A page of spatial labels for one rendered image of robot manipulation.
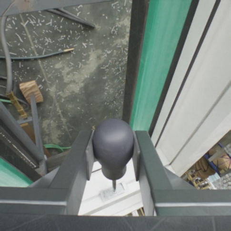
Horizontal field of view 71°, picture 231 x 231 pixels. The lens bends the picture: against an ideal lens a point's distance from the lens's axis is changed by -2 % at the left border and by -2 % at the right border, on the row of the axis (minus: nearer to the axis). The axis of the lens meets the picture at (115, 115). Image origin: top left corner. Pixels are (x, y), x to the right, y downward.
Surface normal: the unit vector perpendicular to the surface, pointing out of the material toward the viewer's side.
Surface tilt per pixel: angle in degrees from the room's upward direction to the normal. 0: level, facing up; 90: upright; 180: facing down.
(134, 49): 90
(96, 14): 0
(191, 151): 90
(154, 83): 0
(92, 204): 90
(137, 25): 90
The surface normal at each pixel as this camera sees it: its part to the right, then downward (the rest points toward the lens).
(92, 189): 0.00, -0.60
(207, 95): -0.93, 0.30
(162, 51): 0.38, 0.74
